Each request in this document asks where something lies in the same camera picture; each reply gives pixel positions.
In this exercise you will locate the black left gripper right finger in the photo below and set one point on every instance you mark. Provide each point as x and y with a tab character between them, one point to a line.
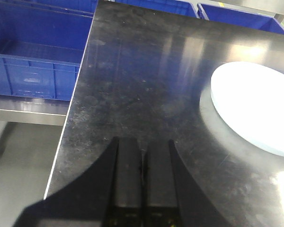
172	196

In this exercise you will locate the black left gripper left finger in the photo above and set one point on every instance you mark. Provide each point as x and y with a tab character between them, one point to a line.
107	194

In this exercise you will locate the light blue plate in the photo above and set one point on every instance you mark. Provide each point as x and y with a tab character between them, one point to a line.
249	98

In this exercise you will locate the blue crate lower shelf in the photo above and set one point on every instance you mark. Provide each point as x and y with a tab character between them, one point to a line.
40	50

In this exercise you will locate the blue crate far right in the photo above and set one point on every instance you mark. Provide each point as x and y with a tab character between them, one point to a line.
239	18

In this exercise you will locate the blue crate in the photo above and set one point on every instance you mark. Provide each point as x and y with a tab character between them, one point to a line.
170	6
239	18

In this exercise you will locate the blue crate far middle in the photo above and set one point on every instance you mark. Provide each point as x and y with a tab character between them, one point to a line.
170	6

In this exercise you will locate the stainless steel shelf rail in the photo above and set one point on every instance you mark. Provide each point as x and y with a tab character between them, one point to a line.
33	110

